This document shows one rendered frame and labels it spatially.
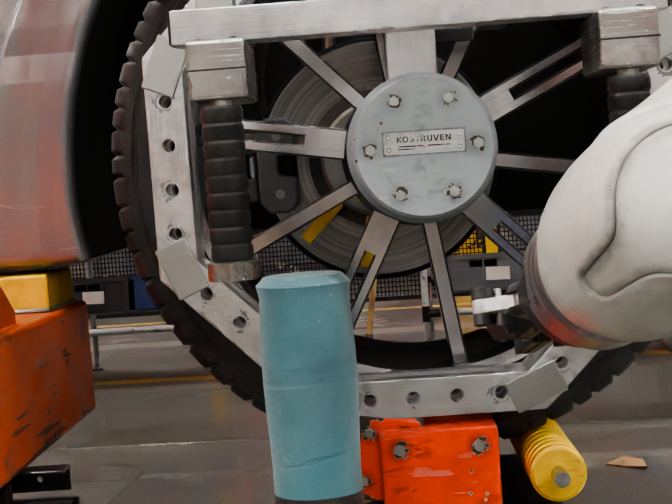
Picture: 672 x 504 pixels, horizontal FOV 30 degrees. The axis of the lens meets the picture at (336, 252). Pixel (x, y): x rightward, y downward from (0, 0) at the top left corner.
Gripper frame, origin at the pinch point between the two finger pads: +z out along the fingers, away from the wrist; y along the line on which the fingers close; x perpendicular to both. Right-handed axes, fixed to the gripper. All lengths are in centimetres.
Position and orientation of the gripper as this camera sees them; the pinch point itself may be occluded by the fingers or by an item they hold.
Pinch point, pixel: (530, 328)
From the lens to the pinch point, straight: 97.2
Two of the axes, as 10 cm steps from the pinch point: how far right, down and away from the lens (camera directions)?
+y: -10.0, 0.8, -0.5
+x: 0.9, 9.8, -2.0
